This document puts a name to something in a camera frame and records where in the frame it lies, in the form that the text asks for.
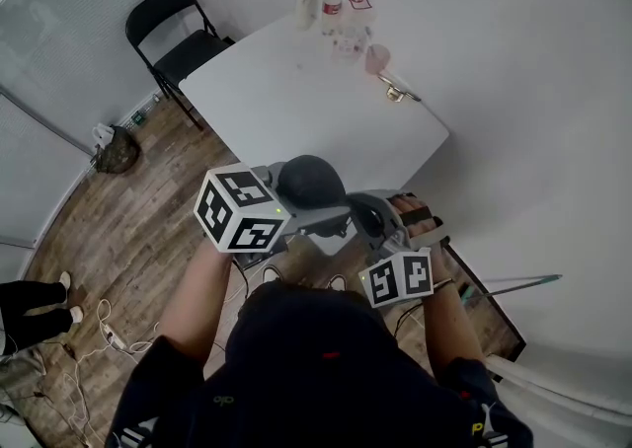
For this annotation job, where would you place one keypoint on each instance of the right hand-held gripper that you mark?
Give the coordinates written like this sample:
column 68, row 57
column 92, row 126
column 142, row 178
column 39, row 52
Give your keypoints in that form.
column 400, row 280

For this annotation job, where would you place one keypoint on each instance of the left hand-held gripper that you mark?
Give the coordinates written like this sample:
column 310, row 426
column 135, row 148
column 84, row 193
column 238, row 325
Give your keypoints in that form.
column 232, row 211

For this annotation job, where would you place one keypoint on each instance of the black glasses case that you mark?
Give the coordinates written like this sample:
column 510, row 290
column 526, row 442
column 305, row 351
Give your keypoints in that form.
column 308, row 182

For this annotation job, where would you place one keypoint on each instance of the person's left forearm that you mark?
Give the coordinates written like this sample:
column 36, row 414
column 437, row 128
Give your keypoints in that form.
column 197, row 303

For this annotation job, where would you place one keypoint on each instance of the person's right forearm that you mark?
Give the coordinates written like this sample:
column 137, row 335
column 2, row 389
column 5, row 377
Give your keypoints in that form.
column 454, row 327

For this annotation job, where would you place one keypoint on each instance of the person's right hand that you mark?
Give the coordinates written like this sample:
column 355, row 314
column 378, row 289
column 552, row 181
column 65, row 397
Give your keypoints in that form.
column 419, row 221

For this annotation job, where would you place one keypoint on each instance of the person's right shoe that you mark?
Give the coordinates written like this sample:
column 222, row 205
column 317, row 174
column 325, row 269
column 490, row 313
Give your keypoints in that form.
column 337, row 282

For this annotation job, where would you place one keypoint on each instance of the person's shoe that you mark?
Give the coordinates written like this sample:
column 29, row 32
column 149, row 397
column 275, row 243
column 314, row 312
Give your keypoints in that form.
column 271, row 274
column 337, row 282

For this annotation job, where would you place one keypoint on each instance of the person's left shoe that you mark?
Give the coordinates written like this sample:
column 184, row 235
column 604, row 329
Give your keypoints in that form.
column 271, row 274

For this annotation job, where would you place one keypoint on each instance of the gold metal clip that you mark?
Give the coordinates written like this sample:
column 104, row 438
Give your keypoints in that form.
column 395, row 92

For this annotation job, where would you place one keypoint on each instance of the person's black clothing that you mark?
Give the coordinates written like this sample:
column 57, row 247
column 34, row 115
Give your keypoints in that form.
column 321, row 377

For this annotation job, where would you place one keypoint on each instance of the pink cup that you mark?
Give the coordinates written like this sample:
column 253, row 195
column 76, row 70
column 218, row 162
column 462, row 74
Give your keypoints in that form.
column 377, row 58

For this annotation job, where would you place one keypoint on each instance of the small clear jar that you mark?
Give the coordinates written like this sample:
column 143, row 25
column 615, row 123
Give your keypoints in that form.
column 348, row 52

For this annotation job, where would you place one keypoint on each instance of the clear container with red rim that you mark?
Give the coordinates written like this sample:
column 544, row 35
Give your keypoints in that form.
column 359, row 19

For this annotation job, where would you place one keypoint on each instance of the clear bottle with red label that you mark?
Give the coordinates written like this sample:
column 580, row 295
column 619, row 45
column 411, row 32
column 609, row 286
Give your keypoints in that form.
column 332, row 12

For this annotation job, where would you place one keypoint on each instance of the white plastic bottle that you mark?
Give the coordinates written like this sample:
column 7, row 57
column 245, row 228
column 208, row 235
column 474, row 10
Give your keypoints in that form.
column 305, row 11

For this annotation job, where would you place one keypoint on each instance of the small green box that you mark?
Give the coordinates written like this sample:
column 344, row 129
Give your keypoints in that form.
column 137, row 117

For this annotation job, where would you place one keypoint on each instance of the dark rubbish bag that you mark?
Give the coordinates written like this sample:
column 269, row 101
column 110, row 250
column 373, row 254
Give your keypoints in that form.
column 118, row 152

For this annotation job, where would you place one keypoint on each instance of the black folding chair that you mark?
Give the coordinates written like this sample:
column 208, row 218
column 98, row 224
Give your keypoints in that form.
column 182, row 53

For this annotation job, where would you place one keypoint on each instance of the white plastic bag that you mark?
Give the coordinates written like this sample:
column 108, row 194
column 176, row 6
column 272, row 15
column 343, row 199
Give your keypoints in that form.
column 102, row 134

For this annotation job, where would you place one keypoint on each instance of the white power strip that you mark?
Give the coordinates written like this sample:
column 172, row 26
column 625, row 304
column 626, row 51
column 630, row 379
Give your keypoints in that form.
column 113, row 338

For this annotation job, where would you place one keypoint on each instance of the white pipes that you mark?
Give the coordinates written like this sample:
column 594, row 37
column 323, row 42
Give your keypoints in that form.
column 558, row 384

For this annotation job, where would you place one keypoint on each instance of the black power adapter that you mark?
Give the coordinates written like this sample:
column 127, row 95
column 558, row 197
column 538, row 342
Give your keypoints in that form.
column 68, row 351

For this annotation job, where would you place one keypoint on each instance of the olive cloth bundle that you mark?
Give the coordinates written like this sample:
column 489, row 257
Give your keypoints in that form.
column 20, row 384

